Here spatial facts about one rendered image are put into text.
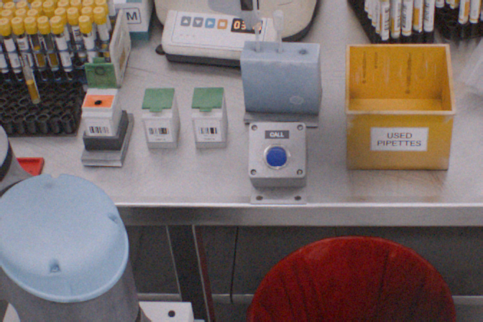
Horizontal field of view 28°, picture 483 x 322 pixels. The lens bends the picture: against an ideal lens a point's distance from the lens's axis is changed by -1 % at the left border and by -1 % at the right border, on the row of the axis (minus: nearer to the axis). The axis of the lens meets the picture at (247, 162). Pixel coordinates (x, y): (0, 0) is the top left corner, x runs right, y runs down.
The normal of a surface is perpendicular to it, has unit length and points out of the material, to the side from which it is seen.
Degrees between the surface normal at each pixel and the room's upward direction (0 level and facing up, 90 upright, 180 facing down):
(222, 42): 25
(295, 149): 30
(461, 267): 0
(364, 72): 90
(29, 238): 6
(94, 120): 90
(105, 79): 83
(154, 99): 0
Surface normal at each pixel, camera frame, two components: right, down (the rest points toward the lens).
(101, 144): -0.11, 0.71
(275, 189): -0.07, -0.70
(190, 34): -0.16, -0.33
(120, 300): 0.87, 0.28
